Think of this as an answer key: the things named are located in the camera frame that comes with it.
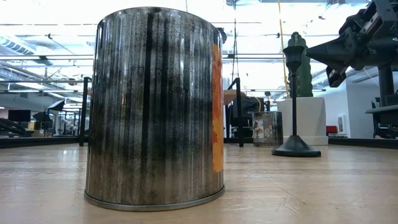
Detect green cactus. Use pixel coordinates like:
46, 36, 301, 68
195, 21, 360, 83
285, 31, 314, 98

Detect small black background monitor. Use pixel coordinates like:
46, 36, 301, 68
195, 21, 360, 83
7, 109, 32, 123

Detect black softbox light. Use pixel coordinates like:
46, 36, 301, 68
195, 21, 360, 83
46, 99, 66, 113
32, 111, 53, 123

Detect black monitor on stand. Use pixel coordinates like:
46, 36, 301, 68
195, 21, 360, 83
377, 63, 398, 108

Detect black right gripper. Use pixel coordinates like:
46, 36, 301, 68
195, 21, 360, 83
306, 0, 398, 88

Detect white plant pot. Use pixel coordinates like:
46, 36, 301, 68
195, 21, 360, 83
276, 96, 329, 146

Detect white wall appliance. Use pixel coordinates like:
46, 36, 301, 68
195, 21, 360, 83
337, 114, 349, 136

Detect black aluminium table frame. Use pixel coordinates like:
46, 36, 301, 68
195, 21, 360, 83
0, 136, 398, 150

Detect tall black candlestick holder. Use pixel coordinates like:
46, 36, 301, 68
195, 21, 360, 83
271, 45, 322, 158

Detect wooden shelf with black legs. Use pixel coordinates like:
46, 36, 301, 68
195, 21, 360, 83
78, 77, 244, 148

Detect yellow hanging cable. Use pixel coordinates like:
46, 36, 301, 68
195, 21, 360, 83
277, 0, 290, 98

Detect grey desk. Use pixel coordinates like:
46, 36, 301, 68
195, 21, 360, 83
365, 105, 398, 139

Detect dark background screen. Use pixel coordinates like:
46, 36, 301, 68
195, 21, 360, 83
231, 95, 266, 119

